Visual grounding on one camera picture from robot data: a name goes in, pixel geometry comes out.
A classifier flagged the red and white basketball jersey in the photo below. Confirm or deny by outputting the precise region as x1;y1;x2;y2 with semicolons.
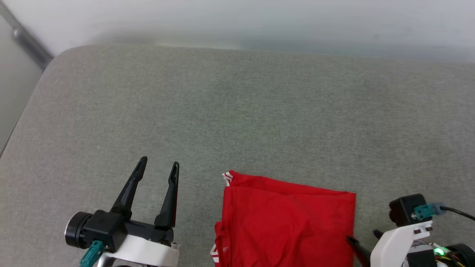
210;170;357;267

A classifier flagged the teal connector left camera cable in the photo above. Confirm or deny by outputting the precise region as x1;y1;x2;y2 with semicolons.
79;240;106;267

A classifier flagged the grey metal rail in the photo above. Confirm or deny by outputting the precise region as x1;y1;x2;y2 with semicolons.
0;2;55;70

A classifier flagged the teal connector camera cable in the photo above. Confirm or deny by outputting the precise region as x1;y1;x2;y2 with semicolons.
413;202;475;222
79;240;106;267

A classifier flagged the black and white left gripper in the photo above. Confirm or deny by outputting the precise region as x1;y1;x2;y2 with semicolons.
65;156;181;267

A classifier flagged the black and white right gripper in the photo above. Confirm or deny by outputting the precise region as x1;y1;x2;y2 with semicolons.
347;221;475;267

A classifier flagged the grey fabric sofa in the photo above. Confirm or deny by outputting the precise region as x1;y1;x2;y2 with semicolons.
0;44;475;267

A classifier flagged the teal connector right camera cable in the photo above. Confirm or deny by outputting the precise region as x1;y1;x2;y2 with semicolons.
413;202;475;222

